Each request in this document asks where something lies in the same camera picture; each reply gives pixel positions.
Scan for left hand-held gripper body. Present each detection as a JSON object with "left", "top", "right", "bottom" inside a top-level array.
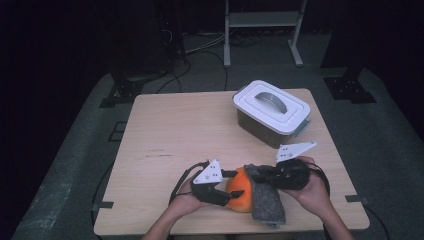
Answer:
[{"left": 190, "top": 158, "right": 231, "bottom": 207}]

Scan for dark equipment cabinet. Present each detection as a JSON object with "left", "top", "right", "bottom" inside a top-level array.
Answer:
[{"left": 109, "top": 0, "right": 188, "bottom": 78}]

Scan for grey storage box with lid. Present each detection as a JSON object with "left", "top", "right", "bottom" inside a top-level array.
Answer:
[{"left": 232, "top": 79, "right": 312, "bottom": 136}]

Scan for translucent grey storage box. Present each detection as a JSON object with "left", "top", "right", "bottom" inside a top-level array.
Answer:
[{"left": 235, "top": 108, "right": 312, "bottom": 150}]

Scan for hand-held gripper cable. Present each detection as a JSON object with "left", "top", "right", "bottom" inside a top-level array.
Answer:
[
  {"left": 308, "top": 163, "right": 332, "bottom": 198},
  {"left": 169, "top": 160, "right": 210, "bottom": 204}
]

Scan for black floor cable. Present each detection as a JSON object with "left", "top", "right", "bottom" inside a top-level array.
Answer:
[
  {"left": 90, "top": 163, "right": 116, "bottom": 234},
  {"left": 363, "top": 203, "right": 391, "bottom": 240},
  {"left": 156, "top": 49, "right": 229, "bottom": 94}
]

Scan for white metal stand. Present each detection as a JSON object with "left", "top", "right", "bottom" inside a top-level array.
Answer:
[{"left": 223, "top": 0, "right": 308, "bottom": 68}]

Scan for person's right hand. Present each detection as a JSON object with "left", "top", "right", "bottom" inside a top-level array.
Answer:
[{"left": 286, "top": 156, "right": 331, "bottom": 220}]

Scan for right hand-held gripper cable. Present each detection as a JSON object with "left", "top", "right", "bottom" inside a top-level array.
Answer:
[{"left": 308, "top": 163, "right": 332, "bottom": 198}]

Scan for person's left hand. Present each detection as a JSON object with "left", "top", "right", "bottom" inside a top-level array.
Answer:
[{"left": 169, "top": 187, "right": 209, "bottom": 219}]

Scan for white floor cables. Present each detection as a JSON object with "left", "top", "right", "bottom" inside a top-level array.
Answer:
[{"left": 184, "top": 33, "right": 226, "bottom": 54}]

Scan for left hand-held gripper cable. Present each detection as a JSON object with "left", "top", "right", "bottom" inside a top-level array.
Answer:
[{"left": 169, "top": 160, "right": 210, "bottom": 204}]

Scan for black stand base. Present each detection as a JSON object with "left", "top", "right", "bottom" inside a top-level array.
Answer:
[
  {"left": 323, "top": 75, "right": 378, "bottom": 104},
  {"left": 99, "top": 78, "right": 144, "bottom": 108}
]

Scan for black tape strip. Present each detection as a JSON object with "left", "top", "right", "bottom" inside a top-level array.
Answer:
[
  {"left": 91, "top": 200, "right": 114, "bottom": 211},
  {"left": 344, "top": 194, "right": 369, "bottom": 205}
]

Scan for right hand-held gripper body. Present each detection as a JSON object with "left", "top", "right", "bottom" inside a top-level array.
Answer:
[{"left": 269, "top": 140, "right": 318, "bottom": 191}]

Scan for grey felt cloth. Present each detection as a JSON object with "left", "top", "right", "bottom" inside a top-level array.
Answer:
[{"left": 244, "top": 163, "right": 287, "bottom": 229}]

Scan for orange plush toy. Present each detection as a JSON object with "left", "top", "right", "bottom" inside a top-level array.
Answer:
[{"left": 225, "top": 166, "right": 254, "bottom": 214}]

